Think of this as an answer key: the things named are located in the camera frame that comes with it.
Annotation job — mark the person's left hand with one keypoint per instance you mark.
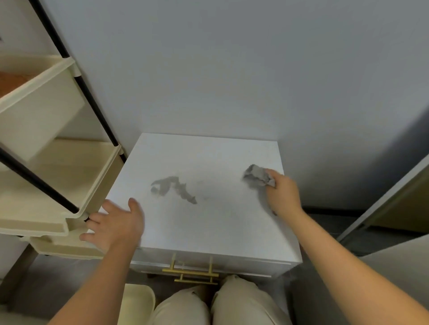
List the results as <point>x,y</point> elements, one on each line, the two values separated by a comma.
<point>117,227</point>

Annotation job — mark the person's right hand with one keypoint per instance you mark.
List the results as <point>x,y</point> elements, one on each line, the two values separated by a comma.
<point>283,197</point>

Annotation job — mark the person's right fingers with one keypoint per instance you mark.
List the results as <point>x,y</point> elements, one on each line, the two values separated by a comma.
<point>273,177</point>

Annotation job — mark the person's left middle finger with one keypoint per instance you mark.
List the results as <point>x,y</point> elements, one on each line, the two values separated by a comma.
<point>95,219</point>

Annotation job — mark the person's left thumb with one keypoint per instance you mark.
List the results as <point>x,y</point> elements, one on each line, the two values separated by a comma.
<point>135,208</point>

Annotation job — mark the grey cloth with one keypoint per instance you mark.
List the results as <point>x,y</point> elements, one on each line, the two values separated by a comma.
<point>256,174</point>

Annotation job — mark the person's right forearm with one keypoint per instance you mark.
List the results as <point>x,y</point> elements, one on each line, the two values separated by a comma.
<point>335,261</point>

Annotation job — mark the person's left forearm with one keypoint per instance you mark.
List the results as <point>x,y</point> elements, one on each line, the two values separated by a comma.
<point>100,288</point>

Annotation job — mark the grey wet stain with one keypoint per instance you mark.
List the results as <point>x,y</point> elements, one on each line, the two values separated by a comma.
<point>174,187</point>

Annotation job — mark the cream plastic rack tray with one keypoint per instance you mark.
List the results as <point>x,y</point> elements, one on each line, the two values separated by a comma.
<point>60,180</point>
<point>57,246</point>
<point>37,110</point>

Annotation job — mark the black metal rack pole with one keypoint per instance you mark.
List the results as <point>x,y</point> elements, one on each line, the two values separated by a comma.
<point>87,90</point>
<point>37,180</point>

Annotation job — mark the white bedside cabinet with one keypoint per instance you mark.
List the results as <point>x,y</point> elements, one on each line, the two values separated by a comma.
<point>218,227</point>

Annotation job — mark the cream plastic bin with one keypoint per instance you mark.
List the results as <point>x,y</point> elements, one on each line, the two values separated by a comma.
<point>137,304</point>

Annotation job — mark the person's left leg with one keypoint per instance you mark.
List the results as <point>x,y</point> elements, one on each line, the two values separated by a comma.
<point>182,309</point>

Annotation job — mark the person's leg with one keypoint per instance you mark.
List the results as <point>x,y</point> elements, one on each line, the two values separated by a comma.
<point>182,309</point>
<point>244,304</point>

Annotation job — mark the white framed wooden door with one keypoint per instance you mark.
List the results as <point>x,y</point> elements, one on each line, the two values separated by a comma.
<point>395,204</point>

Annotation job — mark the person's right leg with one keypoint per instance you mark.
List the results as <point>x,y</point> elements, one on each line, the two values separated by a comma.
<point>244,304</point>

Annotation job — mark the white bed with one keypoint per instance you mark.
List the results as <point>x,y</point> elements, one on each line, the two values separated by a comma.
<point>405,264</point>

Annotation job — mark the brown wooden post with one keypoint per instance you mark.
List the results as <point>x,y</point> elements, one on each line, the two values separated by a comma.
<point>18,271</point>

